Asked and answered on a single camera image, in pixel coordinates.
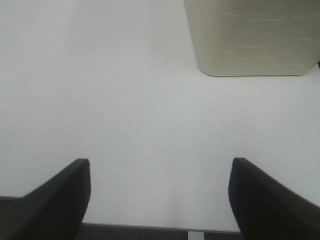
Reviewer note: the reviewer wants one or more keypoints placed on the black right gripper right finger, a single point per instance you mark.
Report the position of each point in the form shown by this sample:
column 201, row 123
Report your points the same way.
column 264, row 209

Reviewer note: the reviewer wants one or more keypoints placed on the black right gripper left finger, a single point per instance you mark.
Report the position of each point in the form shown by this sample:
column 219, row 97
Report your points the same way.
column 54, row 210

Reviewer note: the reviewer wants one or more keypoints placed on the beige storage bin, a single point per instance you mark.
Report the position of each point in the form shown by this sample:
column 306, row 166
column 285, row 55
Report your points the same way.
column 254, row 37

